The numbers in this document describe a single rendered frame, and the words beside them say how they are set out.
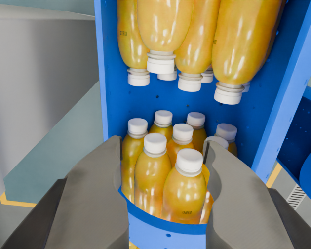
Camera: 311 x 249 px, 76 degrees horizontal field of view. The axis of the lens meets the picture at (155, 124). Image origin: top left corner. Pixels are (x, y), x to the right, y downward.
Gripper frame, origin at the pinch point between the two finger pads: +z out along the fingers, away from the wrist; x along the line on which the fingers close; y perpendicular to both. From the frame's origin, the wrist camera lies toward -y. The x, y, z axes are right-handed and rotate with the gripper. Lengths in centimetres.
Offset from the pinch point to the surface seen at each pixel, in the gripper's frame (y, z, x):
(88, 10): -11, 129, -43
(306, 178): 28, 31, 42
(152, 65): -1.6, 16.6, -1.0
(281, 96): -1.1, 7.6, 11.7
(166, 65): -1.7, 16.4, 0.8
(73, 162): 107, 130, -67
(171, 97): 8.4, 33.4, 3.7
